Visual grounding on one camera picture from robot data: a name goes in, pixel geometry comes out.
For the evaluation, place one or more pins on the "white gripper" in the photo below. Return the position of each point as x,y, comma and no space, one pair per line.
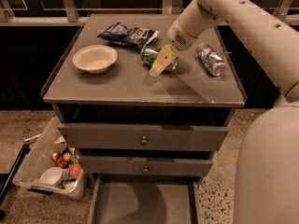
178,37

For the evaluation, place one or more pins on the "green soda can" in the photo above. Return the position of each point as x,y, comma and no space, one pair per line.
149,54

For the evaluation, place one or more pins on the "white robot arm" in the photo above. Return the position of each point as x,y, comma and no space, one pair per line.
267,169

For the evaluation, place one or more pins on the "silver blue soda can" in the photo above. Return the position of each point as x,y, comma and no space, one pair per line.
212,61

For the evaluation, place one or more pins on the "grey drawer cabinet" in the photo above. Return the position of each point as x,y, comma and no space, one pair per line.
127,94

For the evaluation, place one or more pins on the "grey top drawer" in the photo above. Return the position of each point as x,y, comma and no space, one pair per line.
143,137

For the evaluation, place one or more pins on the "grey middle drawer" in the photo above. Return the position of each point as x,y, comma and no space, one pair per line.
144,166

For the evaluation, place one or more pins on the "grey open bottom drawer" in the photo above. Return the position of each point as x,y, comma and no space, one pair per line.
144,199

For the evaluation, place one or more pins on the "blue chip bag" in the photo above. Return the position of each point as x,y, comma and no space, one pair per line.
119,34

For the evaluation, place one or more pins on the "white paper bowl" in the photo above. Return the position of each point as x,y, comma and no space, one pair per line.
95,59

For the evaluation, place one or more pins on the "orange fruit in bin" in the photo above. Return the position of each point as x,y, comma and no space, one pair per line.
74,170

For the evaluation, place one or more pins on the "red snack packet in bin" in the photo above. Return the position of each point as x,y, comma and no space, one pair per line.
58,160

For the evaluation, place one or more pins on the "clear plastic storage bin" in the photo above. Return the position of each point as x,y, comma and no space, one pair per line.
38,161

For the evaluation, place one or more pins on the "white cup in bin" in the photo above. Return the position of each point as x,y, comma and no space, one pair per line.
52,176

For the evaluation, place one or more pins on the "black bar on floor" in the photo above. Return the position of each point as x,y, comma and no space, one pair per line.
6,179

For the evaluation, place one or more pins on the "metal railing frame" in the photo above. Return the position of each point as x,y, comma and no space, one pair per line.
77,12

